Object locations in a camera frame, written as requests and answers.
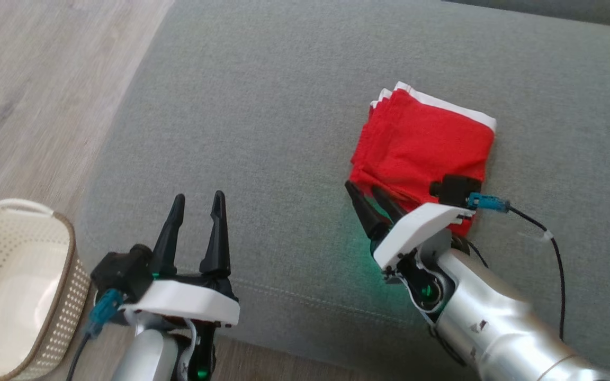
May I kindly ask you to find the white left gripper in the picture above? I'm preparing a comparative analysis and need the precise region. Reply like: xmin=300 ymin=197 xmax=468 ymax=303
xmin=119 ymin=190 xmax=240 ymax=326

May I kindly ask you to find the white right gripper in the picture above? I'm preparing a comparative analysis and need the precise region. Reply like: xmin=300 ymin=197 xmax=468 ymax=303
xmin=345 ymin=181 xmax=476 ymax=271

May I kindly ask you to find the red jersey with white trim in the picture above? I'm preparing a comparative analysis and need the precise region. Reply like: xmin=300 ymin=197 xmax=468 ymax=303
xmin=349 ymin=81 xmax=497 ymax=237

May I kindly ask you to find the wide grey sofa seat cushion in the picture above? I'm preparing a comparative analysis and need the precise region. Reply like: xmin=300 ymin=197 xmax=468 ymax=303
xmin=75 ymin=0 xmax=610 ymax=381

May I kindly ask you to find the cream perforated laundry basket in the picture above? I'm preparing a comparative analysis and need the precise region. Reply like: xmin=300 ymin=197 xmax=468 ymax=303
xmin=0 ymin=198 xmax=92 ymax=381

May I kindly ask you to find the black cable with blue plug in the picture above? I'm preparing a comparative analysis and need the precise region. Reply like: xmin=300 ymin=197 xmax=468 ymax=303
xmin=67 ymin=290 xmax=123 ymax=381
xmin=467 ymin=193 xmax=566 ymax=340

